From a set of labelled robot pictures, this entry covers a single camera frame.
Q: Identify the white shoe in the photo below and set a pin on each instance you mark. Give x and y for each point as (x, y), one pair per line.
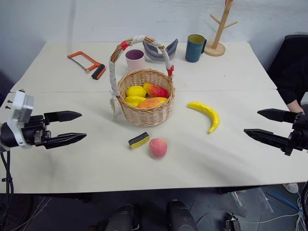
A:
(291, 188)

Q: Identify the wooden mug tree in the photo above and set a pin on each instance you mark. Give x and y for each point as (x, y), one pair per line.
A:
(220, 31)

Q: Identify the pink cup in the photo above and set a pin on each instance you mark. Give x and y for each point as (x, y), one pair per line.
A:
(135, 63)

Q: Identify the yellow banana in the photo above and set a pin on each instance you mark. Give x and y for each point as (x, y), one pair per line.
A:
(209, 111)

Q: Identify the yellow lemon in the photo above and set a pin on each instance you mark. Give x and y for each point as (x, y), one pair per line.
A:
(136, 91)
(133, 100)

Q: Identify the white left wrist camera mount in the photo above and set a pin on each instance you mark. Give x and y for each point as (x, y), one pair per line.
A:
(20, 108)

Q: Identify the dark blue mug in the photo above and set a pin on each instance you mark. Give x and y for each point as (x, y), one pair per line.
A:
(193, 51)

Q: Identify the black yellow eraser sponge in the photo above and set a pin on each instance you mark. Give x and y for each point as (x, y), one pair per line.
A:
(139, 141)

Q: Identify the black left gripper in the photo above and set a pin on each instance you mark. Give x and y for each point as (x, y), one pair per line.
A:
(33, 131)

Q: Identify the person in black clothes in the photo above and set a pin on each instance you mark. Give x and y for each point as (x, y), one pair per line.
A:
(292, 72)

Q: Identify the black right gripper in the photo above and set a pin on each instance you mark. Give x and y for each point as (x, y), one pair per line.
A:
(299, 134)

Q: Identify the black metal floor device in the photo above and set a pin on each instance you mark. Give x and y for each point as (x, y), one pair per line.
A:
(233, 222)

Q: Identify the red yellow mango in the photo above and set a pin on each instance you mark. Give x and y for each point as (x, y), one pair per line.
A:
(156, 90)

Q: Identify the orange hacksaw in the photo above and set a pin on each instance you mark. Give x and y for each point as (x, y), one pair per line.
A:
(98, 71)

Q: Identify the pink peach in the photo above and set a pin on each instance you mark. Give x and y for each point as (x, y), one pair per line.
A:
(157, 148)

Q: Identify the orange yellow mango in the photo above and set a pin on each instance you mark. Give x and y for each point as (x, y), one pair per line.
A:
(152, 102)

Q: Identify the dark rounded shape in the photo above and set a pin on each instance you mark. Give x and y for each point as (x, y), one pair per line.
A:
(180, 216)
(122, 217)

